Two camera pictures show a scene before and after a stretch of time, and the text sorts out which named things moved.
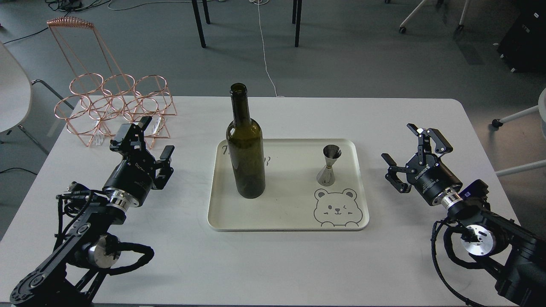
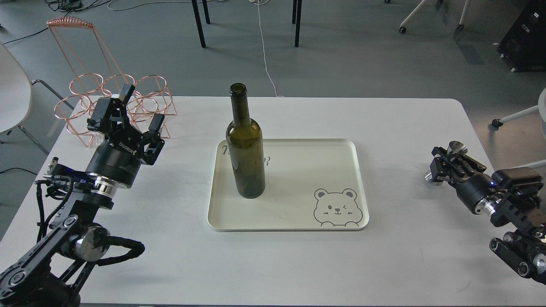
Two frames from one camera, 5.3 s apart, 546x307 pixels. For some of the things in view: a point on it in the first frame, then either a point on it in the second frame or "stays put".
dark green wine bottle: (246, 139) stays put
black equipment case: (524, 47) stays put
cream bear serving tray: (292, 200) stays put
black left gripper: (138, 173) -> (117, 158)
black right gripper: (429, 177) -> (463, 173)
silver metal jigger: (326, 177) -> (454, 147)
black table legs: (296, 18) stays put
